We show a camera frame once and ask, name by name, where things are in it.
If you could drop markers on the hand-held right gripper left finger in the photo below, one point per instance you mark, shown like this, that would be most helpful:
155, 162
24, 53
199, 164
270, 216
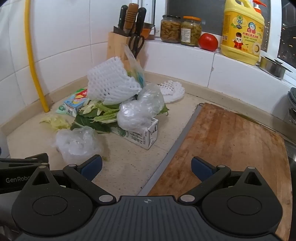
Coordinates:
91, 165

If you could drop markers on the dark dish rack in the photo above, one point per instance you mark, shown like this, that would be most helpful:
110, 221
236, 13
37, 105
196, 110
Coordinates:
291, 104

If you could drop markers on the flat white foam net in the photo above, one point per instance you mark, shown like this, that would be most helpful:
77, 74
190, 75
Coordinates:
172, 91

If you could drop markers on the dark green vegetable leaves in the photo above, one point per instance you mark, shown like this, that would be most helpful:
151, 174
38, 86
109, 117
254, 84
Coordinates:
92, 121

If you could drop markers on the black scissors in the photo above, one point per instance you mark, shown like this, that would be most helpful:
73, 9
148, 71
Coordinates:
136, 44

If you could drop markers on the large white foam net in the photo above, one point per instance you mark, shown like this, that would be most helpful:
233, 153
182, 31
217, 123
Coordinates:
111, 81

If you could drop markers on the wooden cutting board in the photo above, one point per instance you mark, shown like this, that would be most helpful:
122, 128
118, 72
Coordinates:
226, 143

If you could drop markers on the clear bag blue print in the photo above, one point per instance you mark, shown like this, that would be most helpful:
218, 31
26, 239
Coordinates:
134, 67

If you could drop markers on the pale cabbage scraps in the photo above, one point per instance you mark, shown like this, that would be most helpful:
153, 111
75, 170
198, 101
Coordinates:
56, 121

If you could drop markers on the glass jar orange lid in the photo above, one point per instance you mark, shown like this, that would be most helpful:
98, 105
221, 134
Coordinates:
190, 32

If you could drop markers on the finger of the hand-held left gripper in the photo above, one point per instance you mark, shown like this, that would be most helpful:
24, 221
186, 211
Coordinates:
4, 162
39, 157

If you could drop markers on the yellow detergent bottle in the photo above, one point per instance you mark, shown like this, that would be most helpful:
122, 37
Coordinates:
241, 34

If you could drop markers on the green white milk carton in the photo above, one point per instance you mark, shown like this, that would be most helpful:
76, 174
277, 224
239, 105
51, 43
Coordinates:
141, 136

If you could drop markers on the green plastic packet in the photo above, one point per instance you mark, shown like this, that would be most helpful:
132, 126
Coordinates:
62, 110

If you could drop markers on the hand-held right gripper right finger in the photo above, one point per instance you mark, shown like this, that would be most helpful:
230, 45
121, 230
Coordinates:
201, 168

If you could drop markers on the yellow pipe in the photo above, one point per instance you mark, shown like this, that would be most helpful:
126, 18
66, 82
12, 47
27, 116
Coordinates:
32, 58

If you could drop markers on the red tomato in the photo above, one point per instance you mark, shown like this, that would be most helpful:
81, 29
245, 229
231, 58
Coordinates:
208, 42

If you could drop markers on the metal pot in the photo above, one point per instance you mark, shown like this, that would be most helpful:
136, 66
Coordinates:
272, 68

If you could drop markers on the glass jar yellow pickles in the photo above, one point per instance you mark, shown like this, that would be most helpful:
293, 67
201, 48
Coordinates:
170, 30

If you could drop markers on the wooden knife block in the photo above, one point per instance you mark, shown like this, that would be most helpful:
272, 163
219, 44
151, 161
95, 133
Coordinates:
115, 46

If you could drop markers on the red blue tea carton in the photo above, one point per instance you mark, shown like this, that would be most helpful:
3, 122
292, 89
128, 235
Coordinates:
75, 102

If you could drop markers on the crumpled clear plastic bag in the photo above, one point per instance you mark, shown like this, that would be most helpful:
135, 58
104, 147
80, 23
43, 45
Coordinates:
136, 113
76, 143

